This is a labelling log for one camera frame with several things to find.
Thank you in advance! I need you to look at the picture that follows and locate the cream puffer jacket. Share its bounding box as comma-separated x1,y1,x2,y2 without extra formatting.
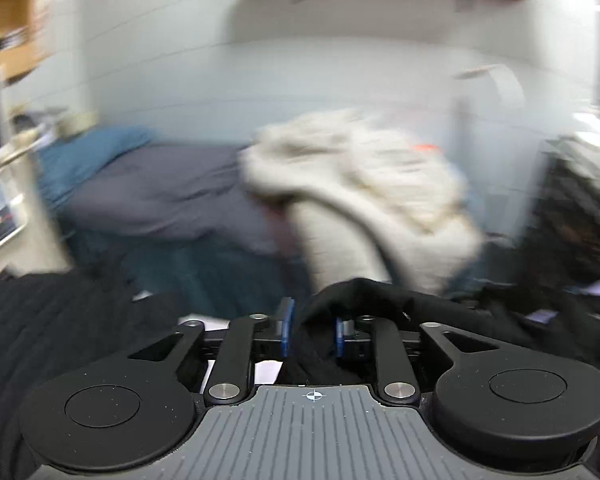
239,109,485,297

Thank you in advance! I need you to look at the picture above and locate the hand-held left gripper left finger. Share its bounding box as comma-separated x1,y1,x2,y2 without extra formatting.
128,297,296,407

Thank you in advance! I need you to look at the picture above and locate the blue pillow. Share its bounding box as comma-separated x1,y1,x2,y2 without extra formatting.
36,126,157,213

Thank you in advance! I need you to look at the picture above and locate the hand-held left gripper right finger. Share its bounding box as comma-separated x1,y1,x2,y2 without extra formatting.
334,314,502,407

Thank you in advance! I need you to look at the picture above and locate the teal bed cover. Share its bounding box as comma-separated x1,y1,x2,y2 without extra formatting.
69,232,315,318

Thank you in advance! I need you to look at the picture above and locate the white metal rack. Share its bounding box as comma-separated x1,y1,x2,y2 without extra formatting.
0,66,73,281

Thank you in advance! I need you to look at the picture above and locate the grey blanket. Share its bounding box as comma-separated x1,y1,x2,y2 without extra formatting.
66,141,303,262

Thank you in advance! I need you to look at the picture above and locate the black hoodie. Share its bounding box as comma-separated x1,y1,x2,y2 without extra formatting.
0,255,600,480

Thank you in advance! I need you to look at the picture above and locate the black wire rack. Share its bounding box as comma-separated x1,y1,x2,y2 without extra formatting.
522,132,600,283

